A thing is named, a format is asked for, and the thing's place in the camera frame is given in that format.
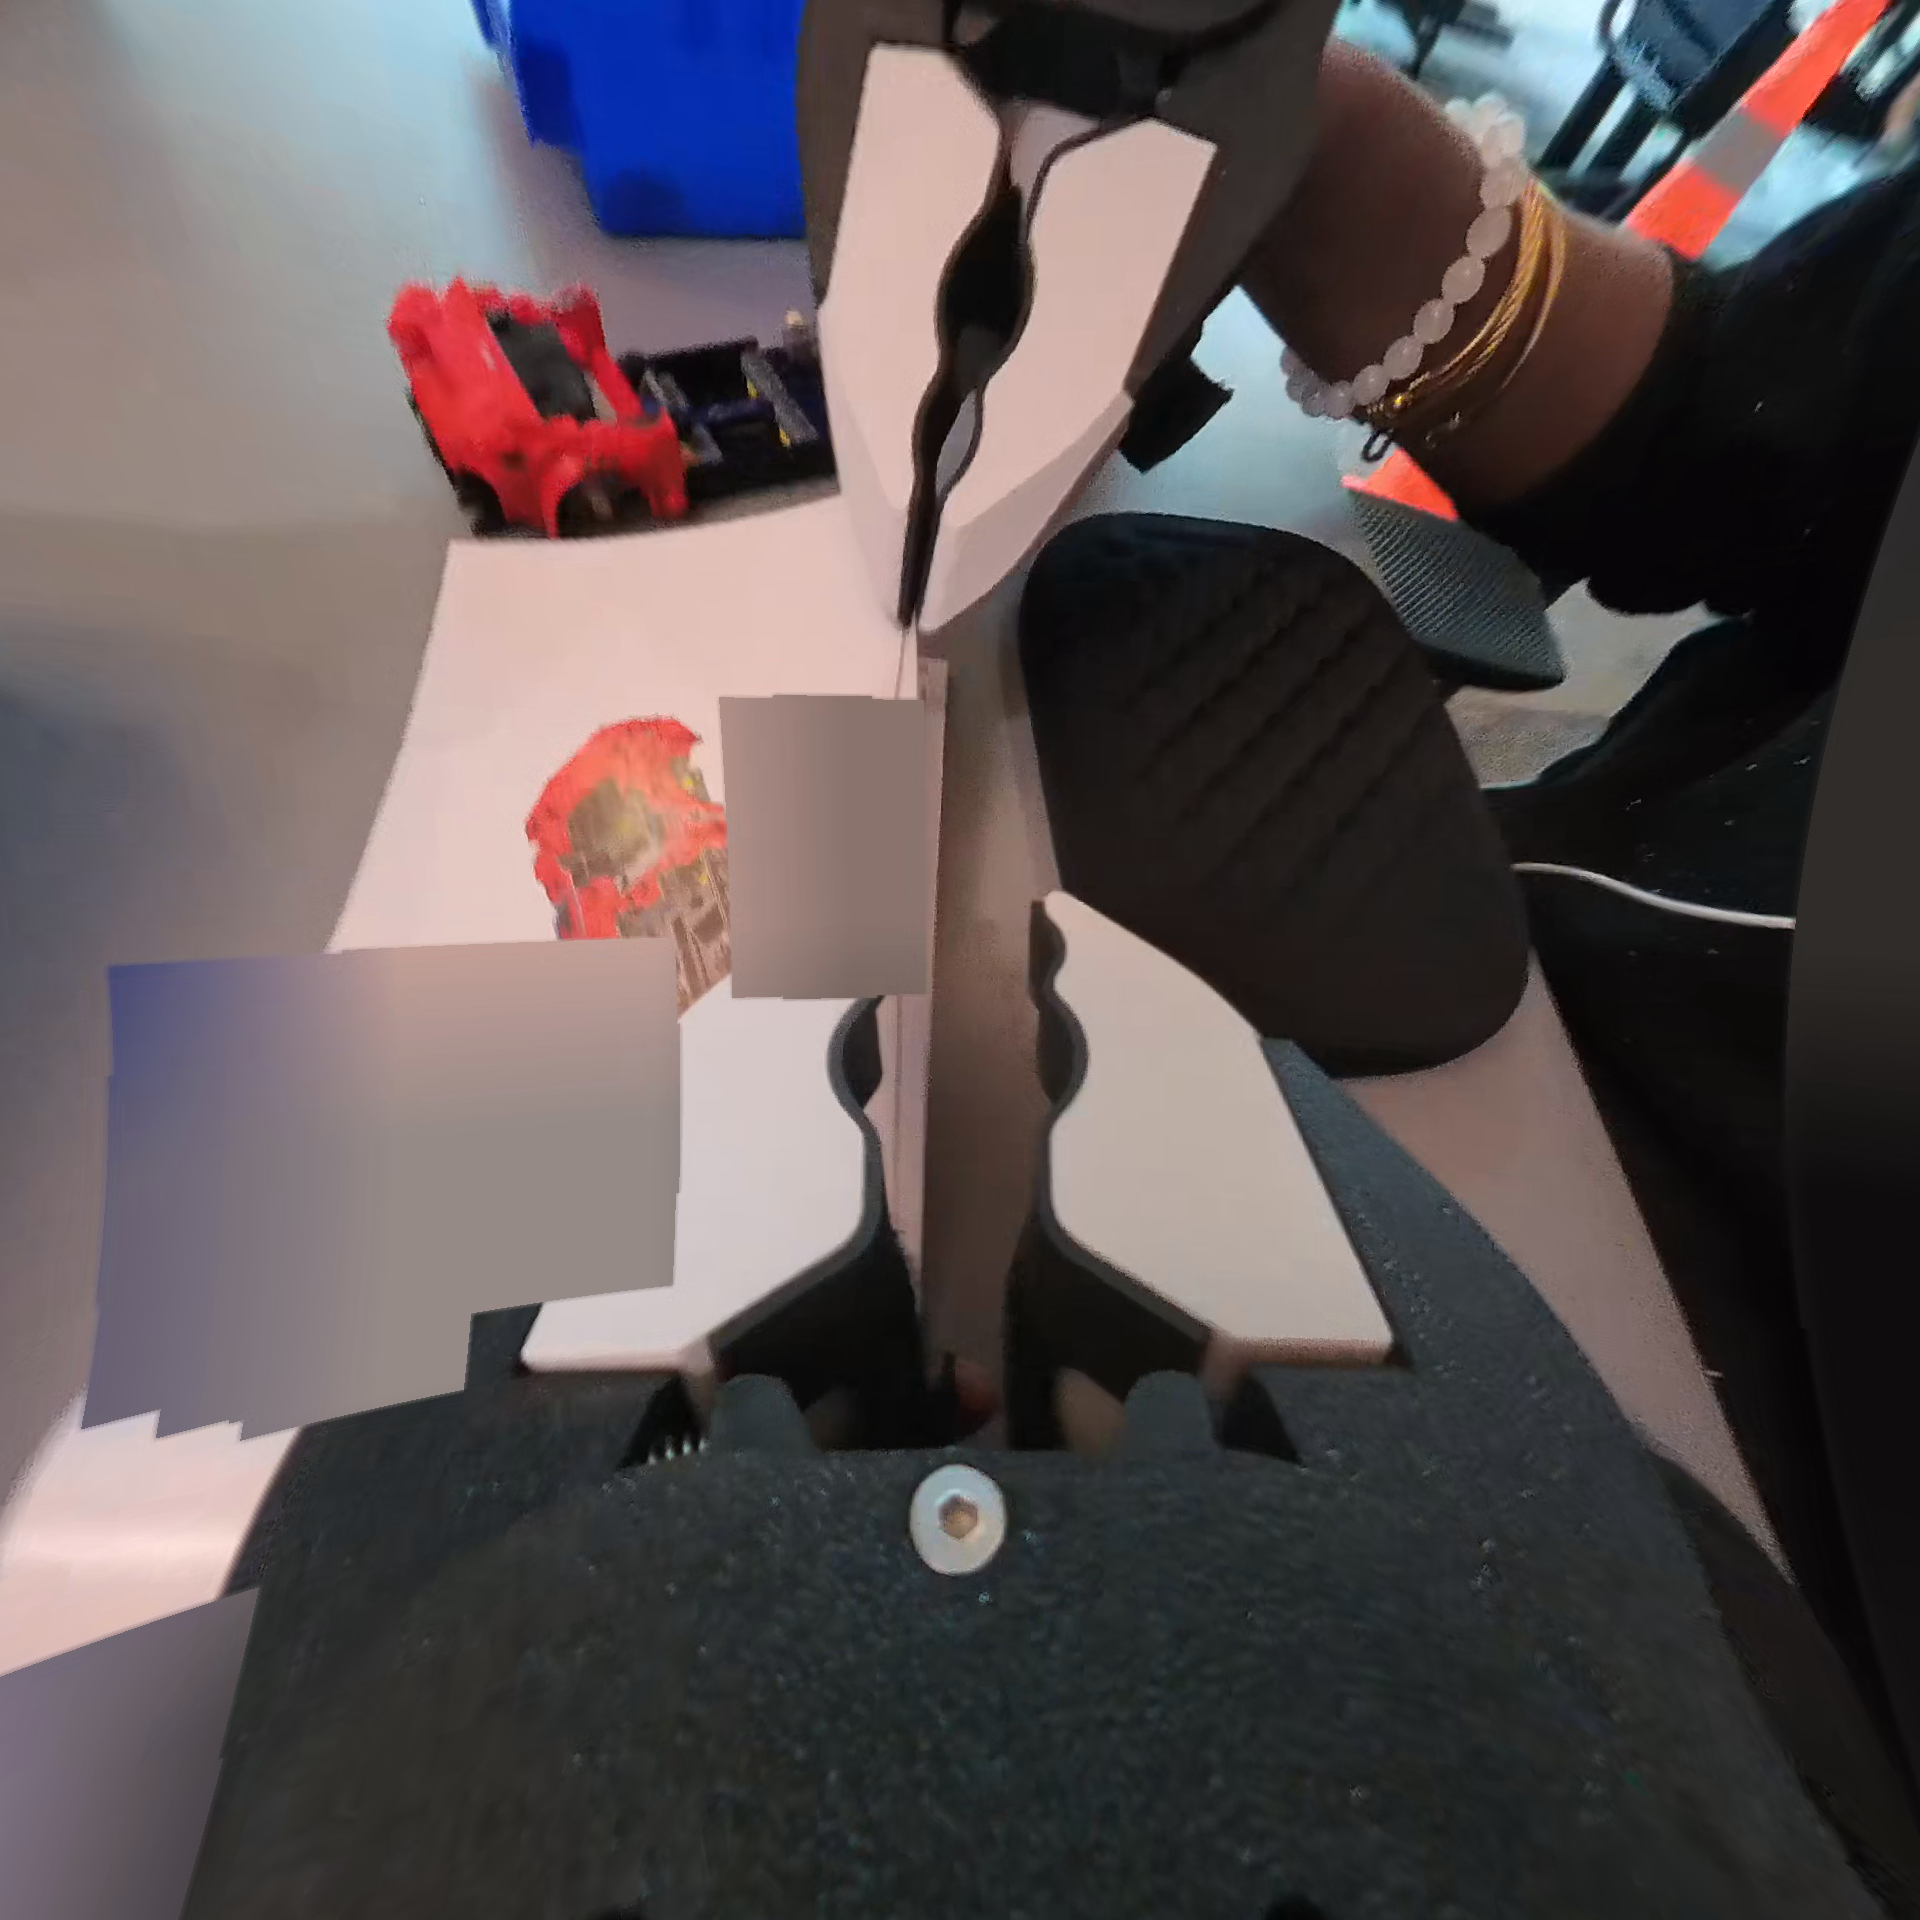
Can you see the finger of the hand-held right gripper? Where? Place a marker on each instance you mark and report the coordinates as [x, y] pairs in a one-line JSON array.
[[895, 271], [1097, 300]]

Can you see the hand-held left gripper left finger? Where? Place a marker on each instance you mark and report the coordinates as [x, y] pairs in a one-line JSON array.
[[780, 1200]]

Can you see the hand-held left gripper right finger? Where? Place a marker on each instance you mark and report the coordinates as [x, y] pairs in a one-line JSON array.
[[1217, 1200]]

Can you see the red and black lego car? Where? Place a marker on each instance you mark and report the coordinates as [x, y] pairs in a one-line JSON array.
[[527, 407]]

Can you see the lego instruction booklet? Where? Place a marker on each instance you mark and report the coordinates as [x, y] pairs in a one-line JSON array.
[[541, 647]]

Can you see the blue plastic bin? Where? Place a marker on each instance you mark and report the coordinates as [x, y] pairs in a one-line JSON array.
[[676, 107]]

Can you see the black quilted chair seat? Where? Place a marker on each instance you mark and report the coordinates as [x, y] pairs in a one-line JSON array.
[[1261, 780]]

